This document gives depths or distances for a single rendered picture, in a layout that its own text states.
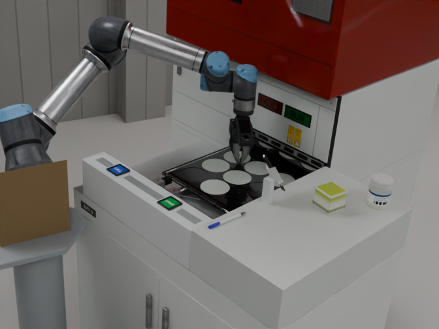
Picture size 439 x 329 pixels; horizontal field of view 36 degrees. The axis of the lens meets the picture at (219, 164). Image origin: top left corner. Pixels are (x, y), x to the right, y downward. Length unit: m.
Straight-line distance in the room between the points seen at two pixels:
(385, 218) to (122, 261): 0.87
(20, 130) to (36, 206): 0.23
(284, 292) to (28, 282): 0.89
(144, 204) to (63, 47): 2.67
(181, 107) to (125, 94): 1.92
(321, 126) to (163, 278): 0.74
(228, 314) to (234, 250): 0.20
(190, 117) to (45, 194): 0.90
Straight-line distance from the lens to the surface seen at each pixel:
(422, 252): 3.79
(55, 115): 2.30
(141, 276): 2.26
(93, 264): 2.51
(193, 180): 2.32
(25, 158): 2.10
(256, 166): 2.44
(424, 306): 3.42
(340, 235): 2.00
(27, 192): 2.09
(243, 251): 1.88
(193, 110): 2.77
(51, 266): 2.26
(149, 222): 2.11
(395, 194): 2.92
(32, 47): 4.59
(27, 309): 2.37
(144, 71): 4.71
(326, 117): 2.30
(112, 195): 2.23
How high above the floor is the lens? 2.06
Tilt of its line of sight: 29 degrees down
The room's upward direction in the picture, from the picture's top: 4 degrees clockwise
